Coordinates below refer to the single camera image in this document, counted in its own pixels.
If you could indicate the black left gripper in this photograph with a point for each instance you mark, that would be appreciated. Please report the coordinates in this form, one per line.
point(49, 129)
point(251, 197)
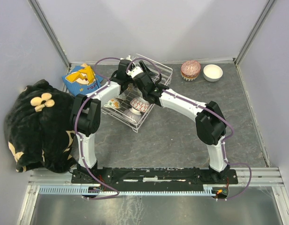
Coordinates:
point(146, 69)

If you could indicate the maroon tile pattern bowl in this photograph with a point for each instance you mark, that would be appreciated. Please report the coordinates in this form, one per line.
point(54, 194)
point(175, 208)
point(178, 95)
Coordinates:
point(130, 87)

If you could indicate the white wire dish rack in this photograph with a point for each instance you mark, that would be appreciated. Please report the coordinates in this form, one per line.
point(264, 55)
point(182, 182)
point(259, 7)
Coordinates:
point(127, 96)

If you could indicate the white bowl teal leaf pattern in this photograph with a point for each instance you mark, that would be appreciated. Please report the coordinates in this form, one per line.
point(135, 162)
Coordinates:
point(189, 79)

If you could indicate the plain white ribbed bowl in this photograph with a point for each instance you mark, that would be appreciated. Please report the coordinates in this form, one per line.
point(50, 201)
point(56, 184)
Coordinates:
point(212, 72)

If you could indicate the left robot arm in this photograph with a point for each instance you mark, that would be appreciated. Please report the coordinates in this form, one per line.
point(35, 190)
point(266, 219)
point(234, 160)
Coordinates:
point(86, 111)

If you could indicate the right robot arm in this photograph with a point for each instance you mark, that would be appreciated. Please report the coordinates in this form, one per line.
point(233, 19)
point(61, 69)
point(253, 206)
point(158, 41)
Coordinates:
point(208, 118)

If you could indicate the grey striped bowl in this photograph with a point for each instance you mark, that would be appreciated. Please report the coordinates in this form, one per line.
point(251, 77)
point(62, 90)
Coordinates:
point(132, 115)

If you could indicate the white bowl orange flower pattern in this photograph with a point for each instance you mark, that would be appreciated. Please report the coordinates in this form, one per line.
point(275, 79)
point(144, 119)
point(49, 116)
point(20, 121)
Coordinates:
point(113, 103)

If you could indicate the black plush flower blanket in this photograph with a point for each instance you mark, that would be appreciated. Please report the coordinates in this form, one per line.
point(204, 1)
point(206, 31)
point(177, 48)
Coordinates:
point(38, 131)

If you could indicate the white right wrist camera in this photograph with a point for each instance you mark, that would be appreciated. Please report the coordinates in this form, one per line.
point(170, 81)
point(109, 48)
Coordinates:
point(135, 71)

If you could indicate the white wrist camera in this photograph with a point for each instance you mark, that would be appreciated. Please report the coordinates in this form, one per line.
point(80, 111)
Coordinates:
point(135, 71)
point(130, 58)

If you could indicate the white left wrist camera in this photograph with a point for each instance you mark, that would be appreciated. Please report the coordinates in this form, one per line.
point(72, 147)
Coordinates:
point(130, 58)

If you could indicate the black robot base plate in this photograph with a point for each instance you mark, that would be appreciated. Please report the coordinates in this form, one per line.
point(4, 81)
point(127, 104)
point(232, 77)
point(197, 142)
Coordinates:
point(163, 179)

